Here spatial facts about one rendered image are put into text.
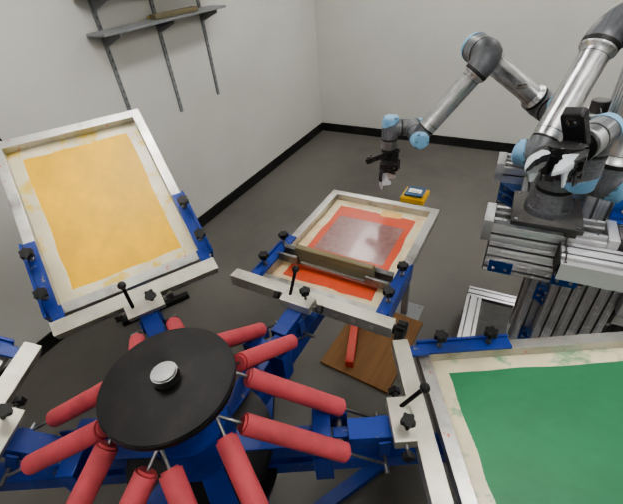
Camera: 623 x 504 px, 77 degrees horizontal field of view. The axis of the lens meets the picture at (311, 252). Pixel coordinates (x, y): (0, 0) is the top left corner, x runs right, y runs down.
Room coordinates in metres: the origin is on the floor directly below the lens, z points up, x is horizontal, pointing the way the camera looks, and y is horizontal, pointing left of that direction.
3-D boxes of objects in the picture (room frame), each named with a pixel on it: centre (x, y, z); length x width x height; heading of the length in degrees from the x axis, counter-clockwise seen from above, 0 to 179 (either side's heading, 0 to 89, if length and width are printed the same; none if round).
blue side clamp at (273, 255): (1.39, 0.16, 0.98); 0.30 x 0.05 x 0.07; 148
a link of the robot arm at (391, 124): (1.75, -0.43, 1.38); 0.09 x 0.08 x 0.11; 87
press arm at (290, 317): (0.96, 0.09, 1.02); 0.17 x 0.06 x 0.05; 148
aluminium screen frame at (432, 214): (1.44, -0.20, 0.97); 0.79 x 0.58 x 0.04; 148
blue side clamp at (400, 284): (1.09, -0.31, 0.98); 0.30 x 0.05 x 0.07; 148
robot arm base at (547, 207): (1.15, -0.86, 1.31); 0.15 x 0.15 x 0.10
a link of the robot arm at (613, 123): (0.89, -0.73, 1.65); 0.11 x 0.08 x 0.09; 127
